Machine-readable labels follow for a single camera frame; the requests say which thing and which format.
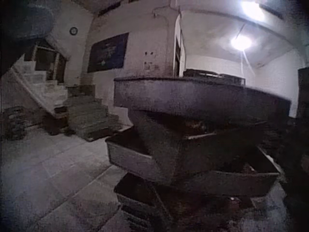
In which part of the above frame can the grey metal tray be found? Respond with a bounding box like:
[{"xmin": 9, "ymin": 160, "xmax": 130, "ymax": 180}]
[
  {"xmin": 131, "ymin": 110, "xmax": 266, "ymax": 185},
  {"xmin": 105, "ymin": 128, "xmax": 175, "ymax": 184},
  {"xmin": 113, "ymin": 76, "xmax": 292, "ymax": 124},
  {"xmin": 180, "ymin": 147, "xmax": 287, "ymax": 198},
  {"xmin": 113, "ymin": 173, "xmax": 174, "ymax": 232}
]

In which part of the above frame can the stack of green crates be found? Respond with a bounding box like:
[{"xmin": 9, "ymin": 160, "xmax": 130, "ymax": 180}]
[{"xmin": 63, "ymin": 84, "xmax": 121, "ymax": 142}]

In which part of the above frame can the ceiling light bulb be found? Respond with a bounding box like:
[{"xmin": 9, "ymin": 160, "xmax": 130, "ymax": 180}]
[{"xmin": 230, "ymin": 35, "xmax": 253, "ymax": 52}]

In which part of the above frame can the white staircase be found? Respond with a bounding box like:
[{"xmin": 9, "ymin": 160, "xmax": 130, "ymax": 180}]
[{"xmin": 11, "ymin": 54, "xmax": 69, "ymax": 116}]

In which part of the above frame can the dark plastic crate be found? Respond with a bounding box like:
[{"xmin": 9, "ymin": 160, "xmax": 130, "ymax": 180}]
[{"xmin": 1, "ymin": 106, "xmax": 27, "ymax": 141}]

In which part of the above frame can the dark wall poster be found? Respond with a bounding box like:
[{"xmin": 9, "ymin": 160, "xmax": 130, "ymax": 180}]
[{"xmin": 86, "ymin": 32, "xmax": 129, "ymax": 73}]

